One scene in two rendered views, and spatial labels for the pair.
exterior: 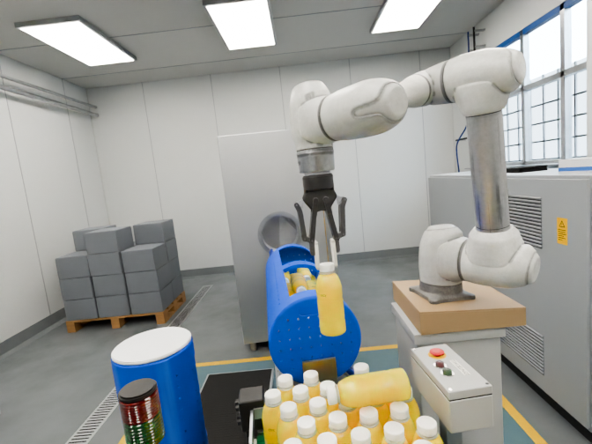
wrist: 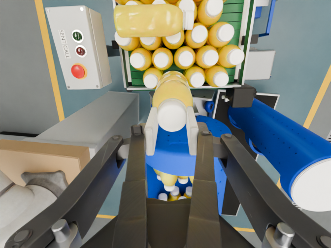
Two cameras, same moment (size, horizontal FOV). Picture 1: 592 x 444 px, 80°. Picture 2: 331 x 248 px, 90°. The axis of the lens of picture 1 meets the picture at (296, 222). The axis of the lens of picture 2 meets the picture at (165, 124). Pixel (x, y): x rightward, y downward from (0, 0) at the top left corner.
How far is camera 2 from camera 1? 0.80 m
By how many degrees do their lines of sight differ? 59
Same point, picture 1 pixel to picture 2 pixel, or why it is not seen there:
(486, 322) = (29, 144)
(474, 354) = (59, 135)
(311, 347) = not seen: hidden behind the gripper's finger
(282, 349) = (216, 127)
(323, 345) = not seen: hidden behind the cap
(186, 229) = not seen: outside the picture
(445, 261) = (13, 205)
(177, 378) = (293, 151)
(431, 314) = (68, 156)
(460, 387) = (72, 11)
